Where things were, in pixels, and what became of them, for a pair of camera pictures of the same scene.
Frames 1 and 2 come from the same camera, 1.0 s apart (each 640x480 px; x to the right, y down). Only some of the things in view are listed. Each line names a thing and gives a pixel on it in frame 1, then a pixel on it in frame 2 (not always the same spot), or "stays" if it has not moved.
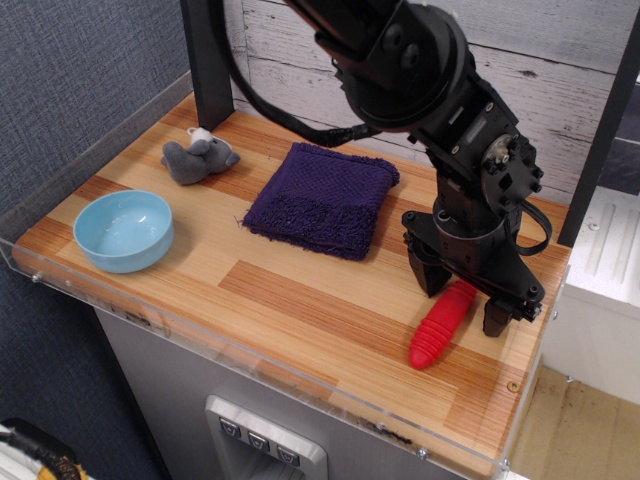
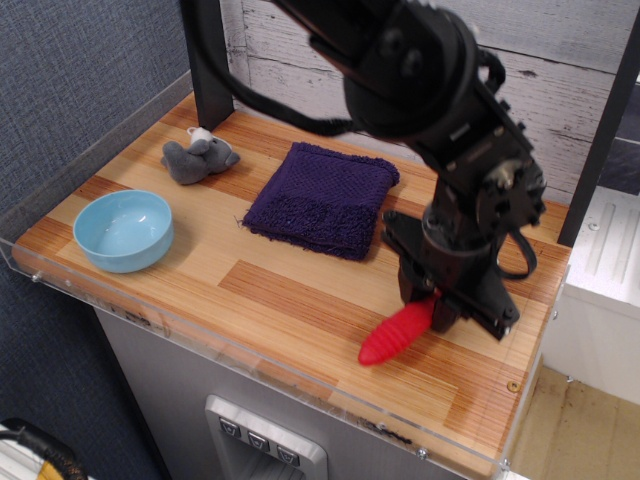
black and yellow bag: (54, 460) stays
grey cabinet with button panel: (210, 416) stays
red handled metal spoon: (441, 323) → (399, 333)
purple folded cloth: (323, 200) stays
